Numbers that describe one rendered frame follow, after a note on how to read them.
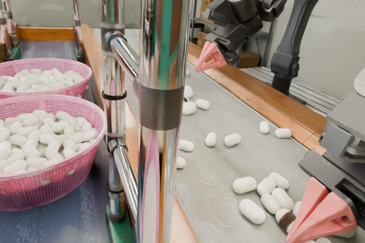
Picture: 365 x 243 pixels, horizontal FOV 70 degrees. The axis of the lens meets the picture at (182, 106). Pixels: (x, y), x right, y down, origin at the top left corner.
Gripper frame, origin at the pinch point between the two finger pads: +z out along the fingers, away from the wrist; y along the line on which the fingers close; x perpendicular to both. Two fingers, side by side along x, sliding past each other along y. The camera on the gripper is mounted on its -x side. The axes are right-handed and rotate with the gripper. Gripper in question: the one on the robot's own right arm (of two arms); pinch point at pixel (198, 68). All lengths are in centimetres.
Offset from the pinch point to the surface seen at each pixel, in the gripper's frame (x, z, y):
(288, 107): 14.8, -9.7, 16.5
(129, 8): 77, -38, -443
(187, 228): -9.1, 18.5, 39.8
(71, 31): -11, 27, -95
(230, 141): 1.6, 7.2, 24.5
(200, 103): 2.8, 5.9, 8.1
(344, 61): 148, -126, -92
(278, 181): 2.7, 6.3, 36.0
